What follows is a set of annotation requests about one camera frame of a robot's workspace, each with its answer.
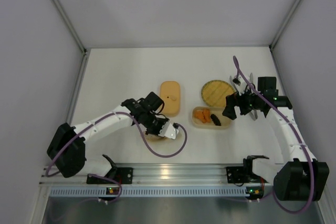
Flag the right aluminium frame post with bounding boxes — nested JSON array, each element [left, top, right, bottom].
[[269, 0, 303, 53]]

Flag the orange lunch box lid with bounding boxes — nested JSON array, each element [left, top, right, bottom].
[[160, 81, 181, 113]]

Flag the round woven bamboo tray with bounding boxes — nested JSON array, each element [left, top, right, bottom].
[[201, 80, 235, 108]]

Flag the aluminium front rail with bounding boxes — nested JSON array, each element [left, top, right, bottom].
[[38, 163, 326, 187]]

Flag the patterned beige lunch box lid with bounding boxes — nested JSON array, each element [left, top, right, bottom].
[[144, 131, 170, 141]]

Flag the black sea cucumber food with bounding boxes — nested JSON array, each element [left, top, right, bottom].
[[210, 114, 222, 126]]

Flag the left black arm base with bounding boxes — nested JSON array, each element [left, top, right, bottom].
[[86, 167, 133, 185]]

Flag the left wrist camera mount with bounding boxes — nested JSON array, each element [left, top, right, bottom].
[[159, 122, 179, 140]]

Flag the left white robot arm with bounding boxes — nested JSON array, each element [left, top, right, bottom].
[[47, 92, 178, 178]]

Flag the metal food tongs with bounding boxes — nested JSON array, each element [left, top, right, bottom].
[[229, 76, 258, 121]]

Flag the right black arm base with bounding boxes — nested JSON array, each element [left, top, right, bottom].
[[226, 166, 267, 185]]

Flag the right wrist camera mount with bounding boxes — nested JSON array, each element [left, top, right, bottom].
[[229, 76, 241, 86]]

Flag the slotted grey cable duct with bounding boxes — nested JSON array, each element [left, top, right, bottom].
[[48, 186, 263, 198]]

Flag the beige lunch box container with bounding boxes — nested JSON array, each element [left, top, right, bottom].
[[192, 106, 232, 130]]

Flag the left aluminium frame post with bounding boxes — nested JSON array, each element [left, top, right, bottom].
[[50, 0, 87, 55]]

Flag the orange lunch box container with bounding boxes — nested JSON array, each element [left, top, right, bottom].
[[163, 111, 180, 117]]

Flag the aluminium frame post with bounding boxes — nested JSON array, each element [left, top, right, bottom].
[[50, 0, 87, 55], [269, 0, 303, 53]]

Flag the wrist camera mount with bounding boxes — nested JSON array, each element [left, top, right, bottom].
[[229, 76, 241, 86], [159, 122, 179, 140]]

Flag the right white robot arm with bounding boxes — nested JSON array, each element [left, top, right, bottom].
[[222, 77, 330, 201]]

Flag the orange fried chicken piece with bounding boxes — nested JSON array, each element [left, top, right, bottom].
[[194, 110, 204, 121]]

